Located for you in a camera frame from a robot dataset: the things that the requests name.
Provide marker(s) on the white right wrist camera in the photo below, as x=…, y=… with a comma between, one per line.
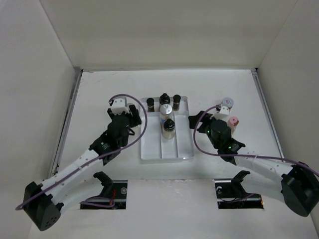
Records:
x=222, y=112

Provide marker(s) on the pink-lid spice jar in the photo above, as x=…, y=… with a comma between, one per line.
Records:
x=232, y=123

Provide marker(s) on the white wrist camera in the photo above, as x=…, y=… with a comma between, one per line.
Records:
x=118, y=105
x=222, y=112

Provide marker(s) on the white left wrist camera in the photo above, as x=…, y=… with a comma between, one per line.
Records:
x=118, y=105

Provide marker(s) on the black pump-top clear bottle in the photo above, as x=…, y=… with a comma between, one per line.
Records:
x=164, y=99

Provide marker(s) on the small black-cap spice bottle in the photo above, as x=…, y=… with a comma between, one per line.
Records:
x=150, y=104

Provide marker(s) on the silver-lid blue-label jar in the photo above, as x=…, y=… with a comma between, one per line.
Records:
x=165, y=112

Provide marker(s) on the white divided organizer tray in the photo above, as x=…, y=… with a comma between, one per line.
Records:
x=166, y=143

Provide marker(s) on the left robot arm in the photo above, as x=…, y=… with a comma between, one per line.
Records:
x=84, y=179

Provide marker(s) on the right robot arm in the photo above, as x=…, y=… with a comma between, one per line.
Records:
x=291, y=182

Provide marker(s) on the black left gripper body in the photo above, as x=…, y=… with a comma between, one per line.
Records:
x=124, y=142

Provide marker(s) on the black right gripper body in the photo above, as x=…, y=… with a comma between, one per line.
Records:
x=208, y=132

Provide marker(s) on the red-label lid spice jar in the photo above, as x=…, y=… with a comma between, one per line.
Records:
x=227, y=102

